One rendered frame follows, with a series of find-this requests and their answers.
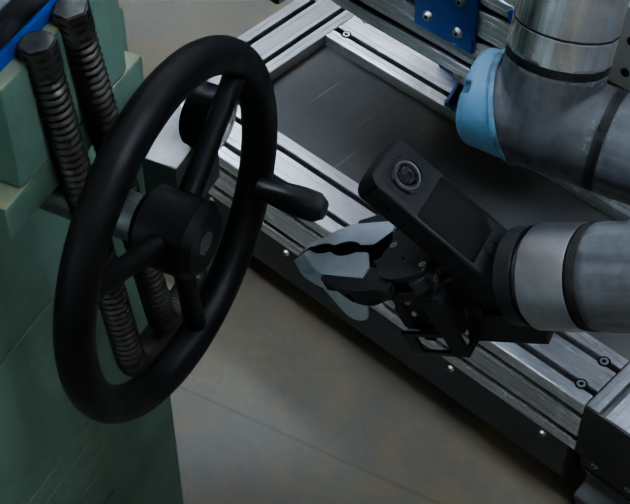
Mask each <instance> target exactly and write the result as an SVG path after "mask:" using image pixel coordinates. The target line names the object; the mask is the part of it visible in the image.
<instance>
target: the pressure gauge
mask: <svg viewBox="0 0 630 504"><path fill-rule="evenodd" d="M217 88H218V85H217V84H214V83H211V82H208V81H206V82H204V83H203V84H201V85H200V86H199V87H197V88H196V89H195V90H194V91H193V92H192V93H191V94H190V95H189V96H188V97H187V98H186V99H185V102H184V104H183V107H182V110H181V114H180V119H179V134H180V137H181V140H182V141H183V142H184V143H185V144H188V145H189V147H191V148H192V150H193V152H194V149H195V147H196V144H197V142H198V140H199V137H200V135H201V132H202V130H203V127H204V124H205V121H206V118H207V116H208V113H209V110H210V107H211V104H212V102H213V99H214V96H215V93H216V90H217ZM237 108H238V100H237V103H236V105H235V108H234V110H233V113H232V115H231V118H230V120H229V123H228V125H227V128H226V130H225V133H224V135H223V138H222V141H221V144H220V147H219V149H218V151H219V150H220V149H221V148H222V147H223V146H224V144H225V143H226V141H227V139H228V138H229V136H230V134H231V131H232V129H233V126H234V123H235V119H236V115H237Z"/></svg>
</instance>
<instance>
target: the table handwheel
mask: <svg viewBox="0 0 630 504"><path fill-rule="evenodd" d="M219 75H222V76H221V79H220V82H219V85H218V88H217V90H216V93H215V96H214V99H213V102H212V104H211V107H210V110H209V113H208V116H207V118H206V121H205V124H204V127H203V130H202V132H201V135H200V137H199V140H198V142H197V144H196V147H195V149H194V152H193V154H192V157H191V159H190V161H189V164H188V166H187V169H186V171H185V174H184V176H183V179H182V181H181V183H180V186H179V188H178V189H177V188H175V187H172V186H169V185H166V184H162V185H159V186H157V187H155V188H154V189H152V190H150V191H149V192H148V193H146V194H142V193H139V192H136V191H133V190H131V186H132V184H133V182H134V180H135V178H136V175H137V173H138V171H139V169H140V167H141V165H142V163H143V161H144V159H145V158H146V156H147V154H148V152H149V150H150V148H151V147H152V145H153V143H154V141H155V140H156V138H157V137H158V135H159V133H160V132H161V130H162V129H163V127H164V126H165V124H166V123H167V121H168V120H169V119H170V117H171V116H172V115H173V113H174V112H175V111H176V109H177V108H178V107H179V106H180V105H181V103H182V102H183V101H184V100H185V99H186V98H187V97H188V96H189V95H190V94H191V93H192V92H193V91H194V90H195V89H196V88H197V87H199V86H200V85H201V84H203V83H204V82H206V81H207V80H209V79H211V78H213V77H215V76H219ZM237 100H239V104H240V110H241V124H242V138H241V153H240V162H239V170H238V176H237V182H236V187H235V192H234V196H233V200H232V205H231V208H230V212H229V216H228V219H227V223H226V226H225V229H224V232H223V235H222V238H221V241H220V237H221V231H222V218H221V215H220V212H219V210H218V207H217V205H216V203H215V202H213V201H211V200H208V199H206V198H203V197H202V196H203V193H204V190H205V187H206V184H207V181H208V178H209V175H210V173H211V170H212V167H213V164H214V161H215V158H216V155H217V152H218V149H219V147H220V144H221V141H222V138H223V135H224V133H225V130H226V128H227V125H228V123H229V120H230V118H231V115H232V113H233V110H234V108H235V105H236V103H237ZM277 137H278V117H277V104H276V97H275V92H274V87H273V83H272V79H271V76H270V73H269V71H268V69H267V67H266V65H265V63H264V61H263V60H262V58H261V56H260V55H259V54H258V52H257V51H256V50H255V49H254V48H252V47H251V46H250V45H249V44H247V43H246V42H245V41H243V40H241V39H238V38H235V37H232V36H229V35H210V36H205V37H202V38H199V39H196V40H194V41H191V42H189V43H187V44H185V45H184V46H182V47H180V48H179V49H177V50H176V51H175V52H173V53H172V54H171V55H169V56H168V57H167V58H166V59H165V60H164V61H162V62H161V63H160V64H159V65H158V66H157V67H156V68H155V69H154V70H153V71H152V72H151V73H150V74H149V75H148V77H147V78H146V79H145V80H144V81H143V82H142V83H141V85H140V86H139V87H138V88H137V90H136V91H135V92H134V94H133V95H132V96H131V98H130V99H129V100H128V102H127V103H126V105H125V106H124V108H123V109H122V111H121V112H120V114H119V115H118V117H117V119H116V120H115V122H114V124H113V125H112V127H111V129H110V130H109V132H108V134H107V136H106V138H105V140H104V141H103V143H102V145H101V147H100V149H99V151H98V153H97V155H96V157H95V160H94V162H93V164H92V166H91V168H90V171H89V173H88V175H87V178H86V180H85V182H84V185H83V187H82V190H81V192H80V195H79V198H78V201H77V203H76V206H75V209H74V212H73V215H72V216H71V215H70V213H69V208H68V207H67V202H66V201H65V196H64V195H63V190H62V188H61V185H62V184H61V183H60V184H59V185H58V186H57V187H56V188H55V190H54V191H53V192H52V193H51V194H50V195H49V197H48V198H47V199H46V200H45V201H44V202H43V204H42V205H41V206H40V207H39V209H42V210H45V211H47V212H50V213H53V214H55V215H58V216H61V217H63V218H66V219H69V220H71V222H70V225H69V228H68V232H67V235H66V239H65V243H64V247H63V251H62V255H61V260H60V265H59V270H58V275H57V282H56V288H55V296H54V307H53V348H54V356H55V362H56V367H57V371H58V376H59V379H60V382H61V385H62V387H63V389H64V391H65V393H66V395H67V397H68V398H69V400H70V401H71V403H72V404H73V405H74V407H75V408H76V409H77V410H78V411H79V412H81V413H82V414H83V415H85V416H86V417H87V418H89V419H91V420H94V421H97V422H100V423H104V424H121V423H126V422H129V421H132V420H134V419H137V418H139V417H142V416H143V415H145V414H147V413H149V412H150V411H152V410H153V409H155V408H156V407H157V406H159V405H160V404H161V403H162V402H163V401H164V400H166V399H167V398H168V397H169V396H170V395H171V394H172V393H173V392H174V391H175V390H176V389H177V388H178V387H179V386H180V385H181V384H182V382H183V381H184V380H185V379H186V378H187V377H188V375H189V374H190V373H191V372H192V370H193V369H194V368H195V366H196V365H197V364H198V362H199V361H200V359H201V358H202V356H203V355H204V353H205V352H206V350H207V349H208V347H209V346H210V344H211V342H212V341H213V339H214V337H215V336H216V334H217V332H218V331H219V329H220V327H221V325H222V323H223V321H224V320H225V318H226V316H227V314H228V312H229V310H230V308H231V306H232V304H233V302H234V299H235V297H236V295H237V293H238V291H239V288H240V286H241V284H242V281H243V279H244V276H245V274H246V271H247V269H248V266H249V264H250V261H251V258H252V255H253V253H254V250H255V247H256V244H257V241H258V238H259V234H260V231H261V228H262V224H263V221H264V217H265V213H266V209H267V205H268V203H266V202H264V201H262V200H260V199H258V198H256V197H254V189H255V186H256V184H257V182H258V180H259V179H260V178H261V177H263V178H267V179H271V180H273V175H274V169H275V161H276V152H277ZM71 217H72V218H71ZM113 236H115V237H117V238H120V239H123V240H125V241H128V246H129V250H128V251H126V252H125V253H124V254H122V255H121V256H120V257H118V258H117V259H116V260H114V261H113V262H111V263H110V264H108V265H106V266H105V264H106V260H107V256H108V252H109V248H110V245H111V241H112V238H113ZM219 241H220V244H219ZM218 244H219V247H218ZM217 247H218V250H217ZM216 250H217V252H216ZM215 252H216V255H215V257H214V260H213V262H212V265H211V267H210V270H209V272H208V274H207V276H206V279H205V281H204V283H203V285H202V287H201V289H200V291H199V290H198V285H197V278H196V276H197V275H199V274H201V273H202V272H203V271H204V270H205V269H206V268H207V266H208V265H209V264H210V262H211V260H212V258H213V256H214V254H215ZM146 267H150V268H153V269H155V270H158V271H161V272H163V273H166V274H169V275H171V276H173V277H174V281H175V284H176V288H177V291H178V295H179V300H180V306H181V311H182V316H183V322H182V323H181V325H180V326H179V328H178V330H177V331H176V333H175V334H174V335H173V337H172V338H171V340H170V341H169V342H168V344H167V345H166V346H165V348H164V349H163V350H162V351H161V352H160V354H159V355H158V356H157V357H156V358H155V359H154V360H153V361H152V363H151V364H150V365H149V366H148V367H146V368H145V369H144V370H143V371H142V372H140V373H139V374H138V375H137V376H135V377H134V378H132V379H130V380H129V381H127V382H125V383H122V384H118V385H112V384H110V383H108V381H107V380H106V379H105V377H104V375H103V373H102V371H101V368H100V364H99V360H98V353H97V339H96V326H97V311H98V302H99V300H101V299H102V298H103V297H105V296H106V295H107V294H109V293H110V292H111V291H113V290H114V289H115V288H117V287H118V286H119V285H121V284H122V283H123V282H125V281H126V280H127V279H129V278H130V277H132V276H134V275H135V274H137V273H138V272H140V271H141V270H143V269H144V268H146Z"/></svg>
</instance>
